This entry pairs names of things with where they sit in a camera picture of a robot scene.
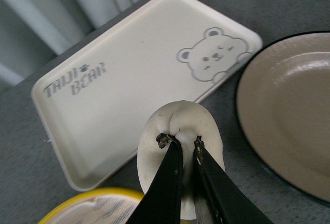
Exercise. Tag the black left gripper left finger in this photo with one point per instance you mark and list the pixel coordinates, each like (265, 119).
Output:
(162, 202)

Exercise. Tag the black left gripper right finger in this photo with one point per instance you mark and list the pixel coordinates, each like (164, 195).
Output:
(216, 197)

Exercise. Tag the white steamed bun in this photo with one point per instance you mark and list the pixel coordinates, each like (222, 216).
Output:
(186, 121)

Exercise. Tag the beige plate with black rim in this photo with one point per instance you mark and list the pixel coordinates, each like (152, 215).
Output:
(283, 109)

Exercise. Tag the cream bear print tray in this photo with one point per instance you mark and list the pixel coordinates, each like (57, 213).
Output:
(94, 105)

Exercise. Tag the white mesh steamer liner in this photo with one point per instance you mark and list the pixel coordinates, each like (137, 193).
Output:
(103, 209)

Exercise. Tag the yellow rimmed bamboo steamer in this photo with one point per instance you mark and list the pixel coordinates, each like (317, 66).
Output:
(88, 196)

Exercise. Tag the grey white curtain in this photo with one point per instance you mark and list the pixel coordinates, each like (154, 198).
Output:
(33, 32)

